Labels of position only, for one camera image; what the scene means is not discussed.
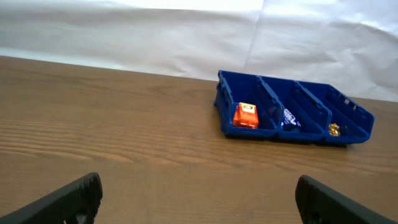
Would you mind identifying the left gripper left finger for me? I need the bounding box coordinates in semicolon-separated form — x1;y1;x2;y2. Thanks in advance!
0;172;104;224

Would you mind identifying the blue candy pack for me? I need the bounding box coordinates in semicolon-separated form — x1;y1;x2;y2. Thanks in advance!
280;108;302;131

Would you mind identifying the blue tray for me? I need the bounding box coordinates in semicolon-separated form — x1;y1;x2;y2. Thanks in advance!
213;69;376;147

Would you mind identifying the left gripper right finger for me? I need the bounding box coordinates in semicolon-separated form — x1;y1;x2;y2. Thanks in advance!
294;174;398;224

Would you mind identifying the gold wrapped candy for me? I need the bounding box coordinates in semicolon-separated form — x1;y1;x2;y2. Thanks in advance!
328;123;341;138

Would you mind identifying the orange candy box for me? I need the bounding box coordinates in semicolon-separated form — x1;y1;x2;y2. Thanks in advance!
232;102;260;129

